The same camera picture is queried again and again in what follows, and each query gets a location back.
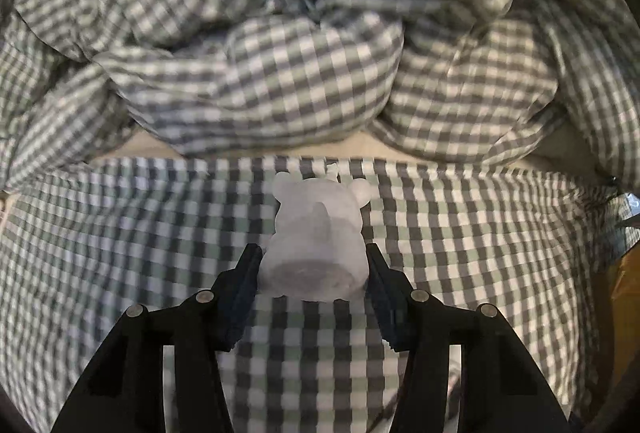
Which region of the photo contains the grey checkered duvet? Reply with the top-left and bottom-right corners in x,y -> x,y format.
0,0 -> 640,194

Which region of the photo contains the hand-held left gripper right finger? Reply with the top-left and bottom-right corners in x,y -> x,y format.
365,243 -> 574,433

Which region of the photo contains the brown cardboard box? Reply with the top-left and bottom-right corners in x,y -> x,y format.
609,238 -> 640,364

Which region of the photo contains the white animal figurine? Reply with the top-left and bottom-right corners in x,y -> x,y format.
257,162 -> 374,303

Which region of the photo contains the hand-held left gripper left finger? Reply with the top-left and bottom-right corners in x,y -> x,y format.
50,244 -> 265,433

